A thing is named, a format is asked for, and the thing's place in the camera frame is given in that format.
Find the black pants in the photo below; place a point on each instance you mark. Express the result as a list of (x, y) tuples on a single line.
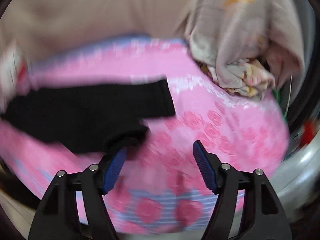
[(85, 119)]

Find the grey floral blanket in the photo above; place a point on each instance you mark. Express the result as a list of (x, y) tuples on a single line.
[(248, 46)]

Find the pink rose bed sheet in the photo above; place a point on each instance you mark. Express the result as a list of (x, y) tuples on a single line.
[(160, 189)]

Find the beige padded headboard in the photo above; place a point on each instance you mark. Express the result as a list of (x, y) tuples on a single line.
[(42, 28)]

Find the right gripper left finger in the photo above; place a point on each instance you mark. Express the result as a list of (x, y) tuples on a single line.
[(57, 215)]

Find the bunny face pillow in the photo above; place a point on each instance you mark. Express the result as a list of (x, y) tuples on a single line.
[(13, 67)]

